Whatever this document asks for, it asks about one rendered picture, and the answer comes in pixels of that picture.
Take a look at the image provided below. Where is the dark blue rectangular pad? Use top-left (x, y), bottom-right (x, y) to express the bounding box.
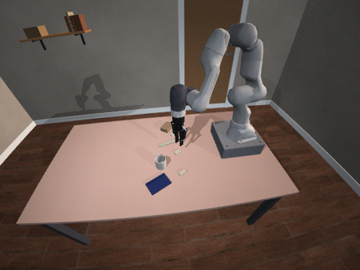
top-left (146, 173), bottom-right (171, 195)

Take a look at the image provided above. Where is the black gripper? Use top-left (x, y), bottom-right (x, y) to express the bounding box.
top-left (171, 116), bottom-right (187, 146)

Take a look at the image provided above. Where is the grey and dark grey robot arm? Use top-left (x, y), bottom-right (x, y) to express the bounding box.
top-left (170, 23), bottom-right (266, 144)

